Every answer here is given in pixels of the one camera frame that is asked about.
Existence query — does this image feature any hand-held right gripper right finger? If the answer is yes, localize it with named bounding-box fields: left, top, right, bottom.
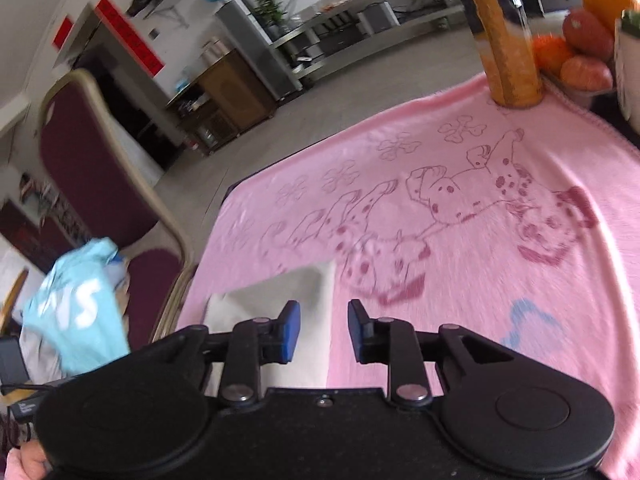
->
left=348, top=299, right=517, bottom=406

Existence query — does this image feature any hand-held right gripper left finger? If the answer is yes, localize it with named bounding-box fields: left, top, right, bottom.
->
left=133, top=300, right=302, bottom=408

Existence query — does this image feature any beige sweatshirt with dark cuffs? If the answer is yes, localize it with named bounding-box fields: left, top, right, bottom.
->
left=202, top=260, right=337, bottom=396

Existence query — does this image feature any light blue printed T-shirt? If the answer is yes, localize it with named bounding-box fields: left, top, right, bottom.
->
left=22, top=237, right=132, bottom=377

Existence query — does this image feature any white garment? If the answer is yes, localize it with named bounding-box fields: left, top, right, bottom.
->
left=20, top=325, right=66, bottom=384

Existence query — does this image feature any salmon pink garment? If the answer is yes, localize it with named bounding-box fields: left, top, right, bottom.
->
left=5, top=442, right=51, bottom=480

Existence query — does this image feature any pink printed blanket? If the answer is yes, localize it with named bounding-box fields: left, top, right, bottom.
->
left=175, top=72, right=640, bottom=480

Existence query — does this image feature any shoe rack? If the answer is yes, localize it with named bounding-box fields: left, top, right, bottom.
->
left=0, top=170, right=91, bottom=261

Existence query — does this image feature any low dark wooden cabinet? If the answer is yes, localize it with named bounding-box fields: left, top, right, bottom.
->
left=167, top=87, right=239, bottom=156

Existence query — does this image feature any brown wooden cabinet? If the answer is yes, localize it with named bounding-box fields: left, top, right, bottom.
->
left=192, top=49, right=277, bottom=134

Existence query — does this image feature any tall grey floor speaker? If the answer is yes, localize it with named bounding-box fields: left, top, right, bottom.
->
left=216, top=0, right=304, bottom=106

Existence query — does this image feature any grey television stand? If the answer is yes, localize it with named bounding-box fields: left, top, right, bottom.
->
left=272, top=0, right=464, bottom=86

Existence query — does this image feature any orange giraffe figurine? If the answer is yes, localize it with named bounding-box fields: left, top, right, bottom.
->
left=442, top=0, right=546, bottom=109

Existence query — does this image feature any small grey speaker box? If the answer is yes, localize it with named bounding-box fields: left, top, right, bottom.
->
left=357, top=1, right=401, bottom=34

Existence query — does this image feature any green potted plant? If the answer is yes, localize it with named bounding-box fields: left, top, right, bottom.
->
left=252, top=0, right=291, bottom=36

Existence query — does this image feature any metal fruit tray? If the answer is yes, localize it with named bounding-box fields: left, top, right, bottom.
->
left=542, top=72, right=617, bottom=109

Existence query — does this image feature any short red banner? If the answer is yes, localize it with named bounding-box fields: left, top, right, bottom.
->
left=52, top=16, right=76, bottom=51

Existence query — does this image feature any small tangerine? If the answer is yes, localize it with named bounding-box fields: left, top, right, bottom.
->
left=531, top=34, right=574, bottom=76

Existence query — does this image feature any long red banner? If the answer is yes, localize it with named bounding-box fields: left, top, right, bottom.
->
left=95, top=0, right=166, bottom=76

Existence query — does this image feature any red apple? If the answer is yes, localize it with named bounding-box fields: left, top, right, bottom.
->
left=560, top=56, right=614, bottom=92

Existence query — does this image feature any red mango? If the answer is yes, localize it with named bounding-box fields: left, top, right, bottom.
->
left=562, top=9, right=615, bottom=61

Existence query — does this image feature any white cup with green lid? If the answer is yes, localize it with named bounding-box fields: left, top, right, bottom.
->
left=614, top=7, right=640, bottom=134

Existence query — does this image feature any maroon chair with gold frame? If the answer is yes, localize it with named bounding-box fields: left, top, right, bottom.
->
left=37, top=69, right=199, bottom=352

